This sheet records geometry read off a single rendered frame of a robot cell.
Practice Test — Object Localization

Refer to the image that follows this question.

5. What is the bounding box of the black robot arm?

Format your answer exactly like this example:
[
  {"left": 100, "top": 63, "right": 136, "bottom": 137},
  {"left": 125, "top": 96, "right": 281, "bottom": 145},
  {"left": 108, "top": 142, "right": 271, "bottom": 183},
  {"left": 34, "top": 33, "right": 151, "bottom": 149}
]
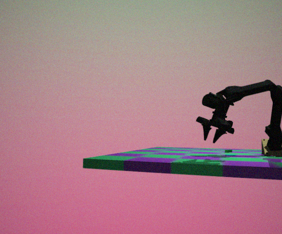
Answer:
[{"left": 202, "top": 80, "right": 282, "bottom": 151}]

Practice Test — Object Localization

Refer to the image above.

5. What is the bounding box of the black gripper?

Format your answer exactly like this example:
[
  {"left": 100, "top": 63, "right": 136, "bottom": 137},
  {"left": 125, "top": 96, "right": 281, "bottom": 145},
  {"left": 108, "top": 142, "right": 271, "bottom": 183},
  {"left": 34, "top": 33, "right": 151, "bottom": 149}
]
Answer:
[{"left": 196, "top": 110, "right": 234, "bottom": 143}]

